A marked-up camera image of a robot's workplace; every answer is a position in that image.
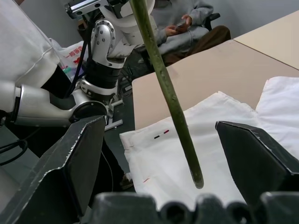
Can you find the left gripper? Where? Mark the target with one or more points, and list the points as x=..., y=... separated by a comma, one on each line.
x=81, y=6

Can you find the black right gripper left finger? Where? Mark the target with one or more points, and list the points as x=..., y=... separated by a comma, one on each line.
x=70, y=177

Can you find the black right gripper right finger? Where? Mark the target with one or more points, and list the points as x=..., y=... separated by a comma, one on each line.
x=257, y=163

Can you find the green stick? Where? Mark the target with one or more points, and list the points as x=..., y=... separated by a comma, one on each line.
x=168, y=93

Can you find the white shorts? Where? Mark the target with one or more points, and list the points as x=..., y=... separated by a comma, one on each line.
x=161, y=158

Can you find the person's right hand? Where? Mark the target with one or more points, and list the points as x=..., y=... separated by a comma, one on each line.
x=172, y=30

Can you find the person's left hand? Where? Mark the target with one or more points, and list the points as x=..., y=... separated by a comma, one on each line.
x=187, y=19

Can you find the white printed plastic bag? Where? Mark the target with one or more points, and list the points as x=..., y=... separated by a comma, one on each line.
x=72, y=56

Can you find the white cloth cover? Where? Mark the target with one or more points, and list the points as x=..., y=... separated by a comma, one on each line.
x=21, y=42

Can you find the dark smartphone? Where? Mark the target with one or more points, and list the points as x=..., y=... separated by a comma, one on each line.
x=181, y=25

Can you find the person in grey hoodie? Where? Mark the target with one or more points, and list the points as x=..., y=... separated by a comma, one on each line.
x=180, y=42

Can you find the black office chair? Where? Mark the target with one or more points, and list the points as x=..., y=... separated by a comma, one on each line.
x=211, y=21

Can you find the aluminium frame foot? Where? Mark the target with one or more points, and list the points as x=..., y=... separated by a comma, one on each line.
x=114, y=114

